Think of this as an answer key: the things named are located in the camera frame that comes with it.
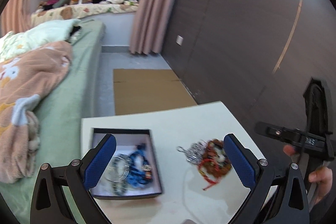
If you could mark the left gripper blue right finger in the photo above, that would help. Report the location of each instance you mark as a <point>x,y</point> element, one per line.
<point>243,161</point>

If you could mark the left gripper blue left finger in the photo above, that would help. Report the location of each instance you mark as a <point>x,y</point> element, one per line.
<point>96,160</point>

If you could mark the black jewelry box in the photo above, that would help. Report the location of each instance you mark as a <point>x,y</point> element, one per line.
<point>133,172</point>

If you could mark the person's right hand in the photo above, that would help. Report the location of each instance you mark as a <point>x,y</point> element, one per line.
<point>322,176</point>

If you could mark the green bed sheet mattress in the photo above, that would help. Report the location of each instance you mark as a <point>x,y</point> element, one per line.
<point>60,115</point>

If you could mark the flat brown cardboard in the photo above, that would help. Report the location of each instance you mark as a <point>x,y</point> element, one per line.
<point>148,90</point>

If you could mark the pink floral fleece blanket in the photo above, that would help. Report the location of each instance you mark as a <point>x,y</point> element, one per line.
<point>25,81</point>

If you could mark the dark wood wardrobe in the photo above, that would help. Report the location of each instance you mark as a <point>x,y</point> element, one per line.
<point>255,56</point>

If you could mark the light green quilt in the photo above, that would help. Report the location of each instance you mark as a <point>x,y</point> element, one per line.
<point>13,45</point>

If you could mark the floral window seat cushion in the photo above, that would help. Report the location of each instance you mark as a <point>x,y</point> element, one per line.
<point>82,11</point>

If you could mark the pink curtain left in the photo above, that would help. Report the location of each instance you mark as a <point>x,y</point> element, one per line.
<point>15,16</point>

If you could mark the pink curtain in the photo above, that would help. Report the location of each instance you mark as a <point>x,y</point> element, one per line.
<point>149,26</point>
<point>15,16</point>

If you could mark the pink curtain right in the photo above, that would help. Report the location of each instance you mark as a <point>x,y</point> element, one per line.
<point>149,26</point>

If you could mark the white wall switch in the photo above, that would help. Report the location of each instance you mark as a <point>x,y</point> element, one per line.
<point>179,40</point>

